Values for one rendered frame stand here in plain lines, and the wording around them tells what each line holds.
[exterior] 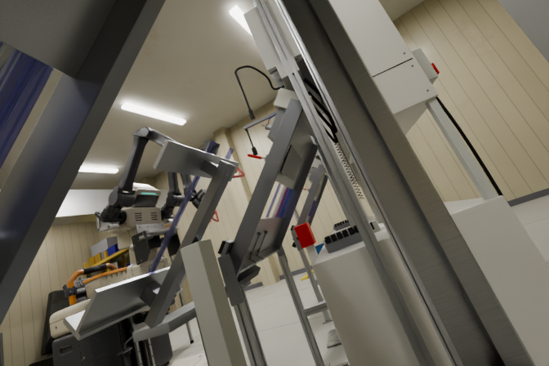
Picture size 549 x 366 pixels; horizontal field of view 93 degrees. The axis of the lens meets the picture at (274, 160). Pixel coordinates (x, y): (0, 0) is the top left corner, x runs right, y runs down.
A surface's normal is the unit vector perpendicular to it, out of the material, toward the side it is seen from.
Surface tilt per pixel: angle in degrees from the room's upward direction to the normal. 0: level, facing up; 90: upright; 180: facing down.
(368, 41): 90
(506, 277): 90
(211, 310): 90
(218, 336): 90
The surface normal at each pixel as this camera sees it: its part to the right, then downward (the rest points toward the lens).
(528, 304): -0.25, -0.20
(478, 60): -0.46, -0.09
